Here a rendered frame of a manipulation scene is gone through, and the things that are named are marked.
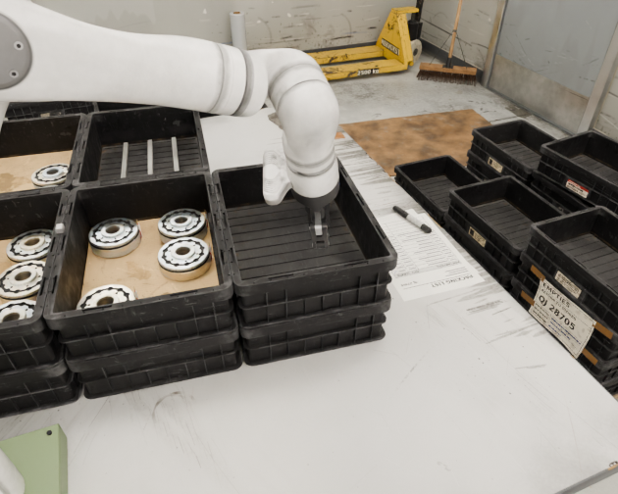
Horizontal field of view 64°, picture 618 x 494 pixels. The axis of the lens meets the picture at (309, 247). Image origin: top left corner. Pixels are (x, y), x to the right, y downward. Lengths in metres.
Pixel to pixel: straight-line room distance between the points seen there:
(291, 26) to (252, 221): 3.56
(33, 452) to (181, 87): 0.66
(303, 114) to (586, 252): 1.38
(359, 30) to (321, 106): 4.33
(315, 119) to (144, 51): 0.19
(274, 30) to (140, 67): 4.10
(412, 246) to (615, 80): 2.50
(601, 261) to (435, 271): 0.71
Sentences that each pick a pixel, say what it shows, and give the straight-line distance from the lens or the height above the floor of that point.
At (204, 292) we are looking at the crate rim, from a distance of 0.83.
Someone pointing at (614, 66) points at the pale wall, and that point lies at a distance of 3.57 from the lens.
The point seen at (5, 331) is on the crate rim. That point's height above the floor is 0.92.
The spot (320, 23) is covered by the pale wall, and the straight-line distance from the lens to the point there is 4.70.
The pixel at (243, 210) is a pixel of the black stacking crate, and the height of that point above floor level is 0.83.
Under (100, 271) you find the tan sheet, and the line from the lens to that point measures 1.09.
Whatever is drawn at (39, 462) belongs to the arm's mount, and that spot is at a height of 0.75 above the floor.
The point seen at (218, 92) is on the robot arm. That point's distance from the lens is 0.52.
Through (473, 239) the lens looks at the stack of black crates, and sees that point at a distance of 1.90.
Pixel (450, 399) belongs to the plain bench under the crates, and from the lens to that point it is 1.00.
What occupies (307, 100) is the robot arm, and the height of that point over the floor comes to 1.29.
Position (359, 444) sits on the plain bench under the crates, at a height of 0.70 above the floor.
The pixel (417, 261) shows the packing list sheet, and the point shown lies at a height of 0.70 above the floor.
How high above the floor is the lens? 1.50
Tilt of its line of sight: 39 degrees down
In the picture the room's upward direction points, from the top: straight up
